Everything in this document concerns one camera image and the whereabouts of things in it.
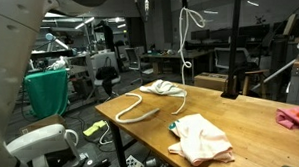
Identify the green cloth covered table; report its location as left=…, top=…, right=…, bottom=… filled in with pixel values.
left=23, top=68, right=71, bottom=121

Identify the black vertical pole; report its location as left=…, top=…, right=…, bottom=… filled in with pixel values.
left=217, top=0, right=248, bottom=101

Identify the aluminium extrusion rail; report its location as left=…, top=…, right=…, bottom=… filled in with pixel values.
left=250, top=57, right=299, bottom=91

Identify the black draped jacket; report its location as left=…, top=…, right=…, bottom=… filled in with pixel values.
left=94, top=65, right=121, bottom=96

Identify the black computer monitor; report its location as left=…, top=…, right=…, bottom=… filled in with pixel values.
left=190, top=28, right=211, bottom=42
left=242, top=23, right=272, bottom=41

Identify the black lab desk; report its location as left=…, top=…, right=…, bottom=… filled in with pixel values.
left=29, top=49, right=75, bottom=69

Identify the thick white rope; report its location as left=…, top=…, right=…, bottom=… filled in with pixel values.
left=114, top=91, right=161, bottom=125

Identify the large brown cardboard box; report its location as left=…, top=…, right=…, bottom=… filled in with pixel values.
left=192, top=71, right=230, bottom=93

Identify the thin white braided cord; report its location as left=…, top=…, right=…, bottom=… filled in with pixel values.
left=167, top=6, right=210, bottom=116

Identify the black overhead bar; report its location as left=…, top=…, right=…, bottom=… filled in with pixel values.
left=51, top=25, right=85, bottom=39

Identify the yellow green power strip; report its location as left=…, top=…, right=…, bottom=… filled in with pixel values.
left=82, top=119, right=108, bottom=138

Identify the pink cloth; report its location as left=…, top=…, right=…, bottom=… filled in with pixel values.
left=274, top=105, right=299, bottom=133

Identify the white crumpled plastic bag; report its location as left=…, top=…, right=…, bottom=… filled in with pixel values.
left=47, top=55, right=70, bottom=71

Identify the thin white cable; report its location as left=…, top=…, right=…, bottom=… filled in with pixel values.
left=98, top=123, right=115, bottom=146

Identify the long wooden table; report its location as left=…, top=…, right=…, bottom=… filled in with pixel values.
left=139, top=48, right=212, bottom=83

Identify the grey office chair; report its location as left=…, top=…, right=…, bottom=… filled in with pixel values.
left=213, top=45, right=238, bottom=70
left=124, top=47, right=148, bottom=85

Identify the white knit towel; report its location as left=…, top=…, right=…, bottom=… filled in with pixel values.
left=138, top=77, right=188, bottom=99

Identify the checkered calibration card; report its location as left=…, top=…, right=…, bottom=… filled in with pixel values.
left=125, top=154, right=145, bottom=167

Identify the cream drawstring bag teal print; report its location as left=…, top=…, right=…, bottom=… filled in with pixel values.
left=166, top=112, right=236, bottom=167

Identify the flat cardboard box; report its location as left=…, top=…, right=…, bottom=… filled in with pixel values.
left=19, top=113, right=68, bottom=136

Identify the wooden board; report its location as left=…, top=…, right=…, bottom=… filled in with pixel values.
left=281, top=12, right=299, bottom=37

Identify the wooden stool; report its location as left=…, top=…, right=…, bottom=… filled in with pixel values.
left=240, top=68, right=271, bottom=97

